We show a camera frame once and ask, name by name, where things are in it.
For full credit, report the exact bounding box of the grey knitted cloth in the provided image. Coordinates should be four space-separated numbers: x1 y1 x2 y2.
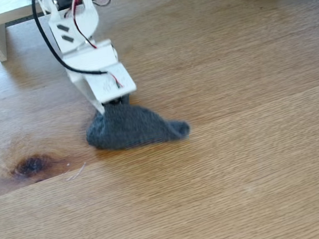
81 89 193 155

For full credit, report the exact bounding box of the thin white thread scrap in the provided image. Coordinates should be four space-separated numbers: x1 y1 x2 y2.
64 161 89 182

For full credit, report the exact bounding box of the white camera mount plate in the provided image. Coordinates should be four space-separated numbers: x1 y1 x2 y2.
83 60 139 106

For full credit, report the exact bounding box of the red and black motor wire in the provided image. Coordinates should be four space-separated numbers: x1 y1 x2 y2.
62 0 98 53

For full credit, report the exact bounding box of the thick black camera cable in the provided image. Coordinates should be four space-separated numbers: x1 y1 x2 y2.
31 0 109 82

